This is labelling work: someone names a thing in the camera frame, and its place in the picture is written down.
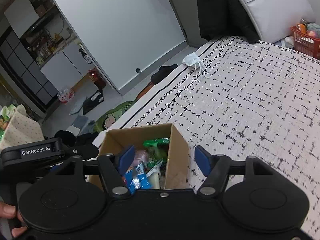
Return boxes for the blue snack packet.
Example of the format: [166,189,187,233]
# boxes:
[121,163,152,194]

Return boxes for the purple clear snack packet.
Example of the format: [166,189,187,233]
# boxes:
[132,150,149,166]

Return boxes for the white rice cake pack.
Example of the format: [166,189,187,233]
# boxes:
[146,167,161,190]

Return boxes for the dark green candy packet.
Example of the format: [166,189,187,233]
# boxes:
[143,138,170,148]

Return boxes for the light green snack packet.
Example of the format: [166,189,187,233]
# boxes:
[147,149,168,170]

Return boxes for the person's left hand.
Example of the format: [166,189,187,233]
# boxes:
[0,201,27,238]

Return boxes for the green cartoon floor mat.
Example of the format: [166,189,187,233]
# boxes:
[93,100,136,133]

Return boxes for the brown cardboard box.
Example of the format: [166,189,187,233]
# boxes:
[94,124,189,190]

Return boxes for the black flat box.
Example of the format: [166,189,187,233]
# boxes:
[82,89,104,115]

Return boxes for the patterned white bed blanket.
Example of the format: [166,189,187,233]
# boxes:
[92,35,320,238]

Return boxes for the dark drink bottle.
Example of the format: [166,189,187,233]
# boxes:
[88,68,106,89]

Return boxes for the white face mask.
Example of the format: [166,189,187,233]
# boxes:
[182,52,212,81]

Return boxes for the black slipper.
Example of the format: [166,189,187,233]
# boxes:
[150,64,178,85]

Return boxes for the red plastic basket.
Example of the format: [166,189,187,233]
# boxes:
[290,26,319,59]

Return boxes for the black jacket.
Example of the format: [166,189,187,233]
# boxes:
[197,0,260,44]

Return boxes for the white laptop bag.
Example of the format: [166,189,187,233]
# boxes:
[239,0,316,43]

